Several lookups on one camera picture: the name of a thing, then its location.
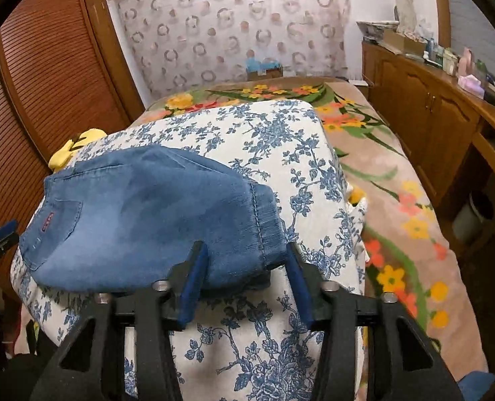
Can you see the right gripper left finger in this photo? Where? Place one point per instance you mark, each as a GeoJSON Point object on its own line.
{"type": "Point", "coordinates": [89, 363]}

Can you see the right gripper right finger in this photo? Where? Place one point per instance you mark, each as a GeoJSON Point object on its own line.
{"type": "Point", "coordinates": [403, 363]}

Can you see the blue denim jeans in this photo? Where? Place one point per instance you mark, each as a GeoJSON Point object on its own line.
{"type": "Point", "coordinates": [122, 220]}

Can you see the blue floral white quilt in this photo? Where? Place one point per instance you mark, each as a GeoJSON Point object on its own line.
{"type": "Point", "coordinates": [244, 179]}

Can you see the floral beige bed blanket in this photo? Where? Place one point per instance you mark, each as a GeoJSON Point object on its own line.
{"type": "Point", "coordinates": [348, 195]}

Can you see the yellow Pikachu plush toy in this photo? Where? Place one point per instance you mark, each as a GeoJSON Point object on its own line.
{"type": "Point", "coordinates": [62, 156]}

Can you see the wooden sideboard cabinet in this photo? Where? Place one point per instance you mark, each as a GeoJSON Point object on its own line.
{"type": "Point", "coordinates": [447, 134]}

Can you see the cardboard box with blue bag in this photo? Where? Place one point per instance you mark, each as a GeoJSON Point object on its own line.
{"type": "Point", "coordinates": [261, 70]}

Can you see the brown louvered wardrobe door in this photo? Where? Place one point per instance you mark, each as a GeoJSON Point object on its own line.
{"type": "Point", "coordinates": [61, 72]}

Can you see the cardboard box on cabinet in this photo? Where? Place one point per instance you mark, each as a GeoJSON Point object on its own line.
{"type": "Point", "coordinates": [401, 43]}

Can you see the circle patterned sheer curtain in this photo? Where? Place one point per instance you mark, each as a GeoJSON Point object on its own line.
{"type": "Point", "coordinates": [183, 44]}

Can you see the pink bottle on cabinet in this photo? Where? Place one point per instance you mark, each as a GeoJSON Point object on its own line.
{"type": "Point", "coordinates": [465, 66]}

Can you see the grey window blind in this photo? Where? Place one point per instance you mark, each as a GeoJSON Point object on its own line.
{"type": "Point", "coordinates": [471, 29]}

